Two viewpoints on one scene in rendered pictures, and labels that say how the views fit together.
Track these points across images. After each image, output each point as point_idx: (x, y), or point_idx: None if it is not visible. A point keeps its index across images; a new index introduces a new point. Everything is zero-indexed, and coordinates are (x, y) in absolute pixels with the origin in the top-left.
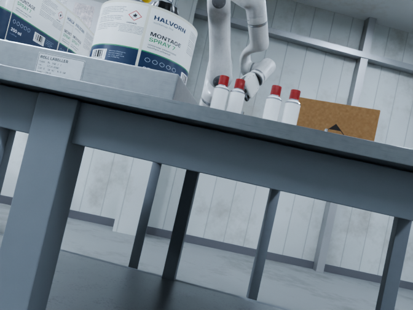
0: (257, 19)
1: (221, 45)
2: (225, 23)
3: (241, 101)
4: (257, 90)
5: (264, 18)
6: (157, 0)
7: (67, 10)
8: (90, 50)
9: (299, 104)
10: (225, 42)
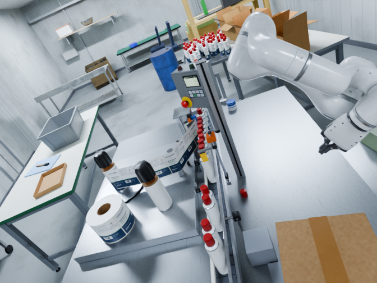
0: (285, 77)
1: (298, 86)
2: (274, 74)
3: (207, 213)
4: (361, 138)
5: (290, 73)
6: (195, 101)
7: (130, 166)
8: (160, 163)
9: (207, 251)
10: (298, 83)
